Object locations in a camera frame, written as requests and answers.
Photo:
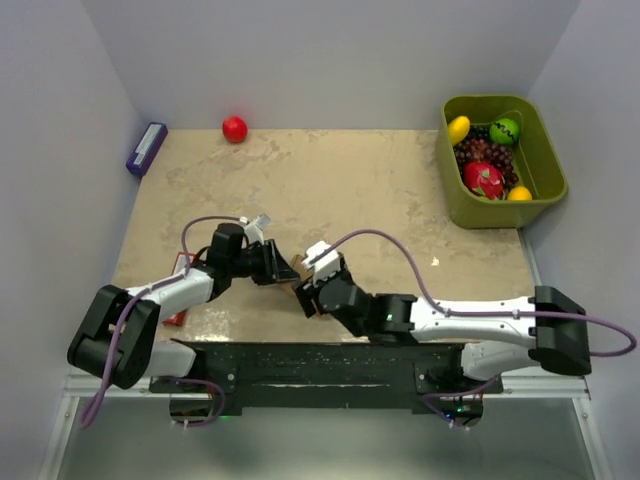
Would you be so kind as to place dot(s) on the red dragon fruit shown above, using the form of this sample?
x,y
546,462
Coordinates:
x,y
484,180

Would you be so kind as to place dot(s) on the yellow lemon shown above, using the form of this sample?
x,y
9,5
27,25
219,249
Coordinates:
x,y
458,129

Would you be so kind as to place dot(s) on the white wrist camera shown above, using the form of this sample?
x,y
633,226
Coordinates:
x,y
254,228
321,261

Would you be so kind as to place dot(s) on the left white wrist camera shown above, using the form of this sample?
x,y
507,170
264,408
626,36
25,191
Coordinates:
x,y
254,228

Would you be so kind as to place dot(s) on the purple grapes bunch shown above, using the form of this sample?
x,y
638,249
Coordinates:
x,y
478,147

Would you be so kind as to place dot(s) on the red tomato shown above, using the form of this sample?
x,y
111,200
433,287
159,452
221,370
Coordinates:
x,y
234,129

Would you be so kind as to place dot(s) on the purple rectangular box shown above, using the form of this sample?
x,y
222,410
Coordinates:
x,y
148,146

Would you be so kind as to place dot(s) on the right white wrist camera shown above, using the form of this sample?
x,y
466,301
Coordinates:
x,y
321,261

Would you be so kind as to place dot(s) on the green plastic bin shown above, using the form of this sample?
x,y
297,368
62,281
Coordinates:
x,y
535,163

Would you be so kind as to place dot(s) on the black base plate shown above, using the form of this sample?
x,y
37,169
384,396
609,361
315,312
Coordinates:
x,y
419,378

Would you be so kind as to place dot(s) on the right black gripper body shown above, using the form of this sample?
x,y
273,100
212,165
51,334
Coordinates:
x,y
306,291

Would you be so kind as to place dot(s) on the green striped fruit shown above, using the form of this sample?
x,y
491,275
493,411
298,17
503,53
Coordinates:
x,y
504,131

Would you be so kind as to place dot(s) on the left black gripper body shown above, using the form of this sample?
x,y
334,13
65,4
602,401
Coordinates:
x,y
251,264

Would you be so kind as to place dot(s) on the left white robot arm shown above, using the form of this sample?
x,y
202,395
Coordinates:
x,y
116,337

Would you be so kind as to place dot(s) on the brown cardboard box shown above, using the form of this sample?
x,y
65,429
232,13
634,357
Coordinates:
x,y
288,287

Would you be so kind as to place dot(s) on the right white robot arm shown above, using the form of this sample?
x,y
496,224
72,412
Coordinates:
x,y
543,330

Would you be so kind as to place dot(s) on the small yellow orange fruit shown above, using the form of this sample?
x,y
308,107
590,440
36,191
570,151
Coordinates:
x,y
519,193

